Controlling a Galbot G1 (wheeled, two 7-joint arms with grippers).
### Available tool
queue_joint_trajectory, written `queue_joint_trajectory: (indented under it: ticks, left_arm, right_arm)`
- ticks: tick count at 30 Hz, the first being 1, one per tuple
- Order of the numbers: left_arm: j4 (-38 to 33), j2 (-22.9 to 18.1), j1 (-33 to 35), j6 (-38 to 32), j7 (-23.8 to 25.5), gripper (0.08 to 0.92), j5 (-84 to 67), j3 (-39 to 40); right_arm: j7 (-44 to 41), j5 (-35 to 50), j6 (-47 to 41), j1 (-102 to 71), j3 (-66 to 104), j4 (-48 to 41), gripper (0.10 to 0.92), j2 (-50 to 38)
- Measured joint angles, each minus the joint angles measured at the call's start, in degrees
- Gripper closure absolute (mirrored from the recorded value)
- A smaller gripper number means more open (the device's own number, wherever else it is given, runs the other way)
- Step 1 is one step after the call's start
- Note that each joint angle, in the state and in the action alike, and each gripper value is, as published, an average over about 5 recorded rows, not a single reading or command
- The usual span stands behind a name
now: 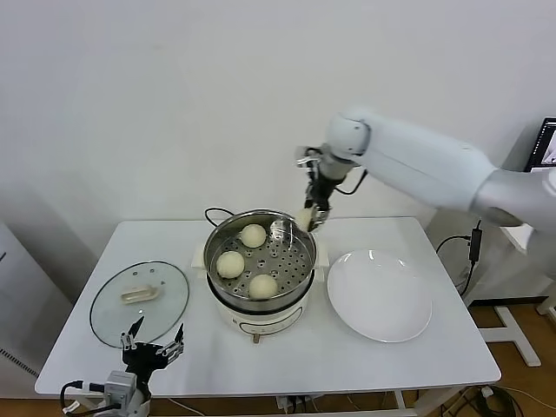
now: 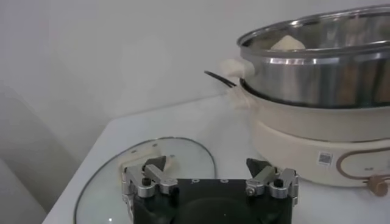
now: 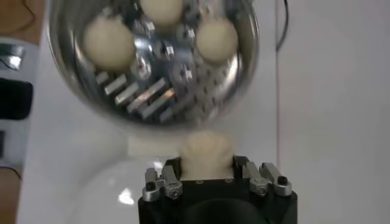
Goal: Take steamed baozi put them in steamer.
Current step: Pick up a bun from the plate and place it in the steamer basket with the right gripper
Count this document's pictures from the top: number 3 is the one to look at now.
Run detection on perforated steel steamer basket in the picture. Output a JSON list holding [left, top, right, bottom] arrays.
[[47, 0, 260, 128]]

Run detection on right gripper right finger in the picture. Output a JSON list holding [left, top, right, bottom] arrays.
[[233, 155, 293, 197]]

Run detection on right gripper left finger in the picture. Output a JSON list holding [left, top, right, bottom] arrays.
[[141, 156, 183, 203]]

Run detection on round white plate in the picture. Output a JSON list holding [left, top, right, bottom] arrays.
[[68, 156, 183, 224]]

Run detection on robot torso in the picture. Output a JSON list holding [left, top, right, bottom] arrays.
[[0, 36, 40, 170]]

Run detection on black pot power cord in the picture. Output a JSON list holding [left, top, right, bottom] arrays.
[[275, 0, 289, 52]]

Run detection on white steamed baozi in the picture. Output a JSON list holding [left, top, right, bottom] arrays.
[[82, 15, 137, 71], [179, 130, 235, 180], [139, 0, 185, 27], [195, 17, 239, 63]]

